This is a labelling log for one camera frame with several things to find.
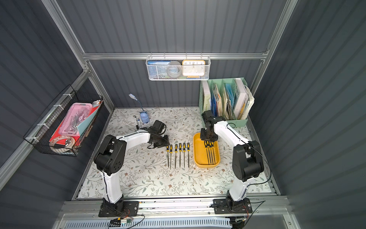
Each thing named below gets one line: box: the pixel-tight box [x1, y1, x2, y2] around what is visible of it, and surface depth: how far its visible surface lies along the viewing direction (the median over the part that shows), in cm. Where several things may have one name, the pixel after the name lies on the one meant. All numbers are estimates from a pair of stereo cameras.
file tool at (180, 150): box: [178, 143, 183, 168], surface depth 98 cm
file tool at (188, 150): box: [186, 142, 192, 168], surface depth 96 cm
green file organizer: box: [198, 77, 255, 128], surface depth 100 cm
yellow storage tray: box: [193, 132, 221, 169], surface depth 93 cm
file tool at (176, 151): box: [174, 143, 179, 169], surface depth 98 cm
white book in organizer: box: [233, 77, 249, 119], surface depth 100 cm
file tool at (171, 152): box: [169, 144, 173, 170], surface depth 98 cm
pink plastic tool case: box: [58, 102, 93, 137], surface depth 74 cm
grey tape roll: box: [166, 60, 183, 79], surface depth 90 cm
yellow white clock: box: [182, 59, 206, 79], surface depth 90 cm
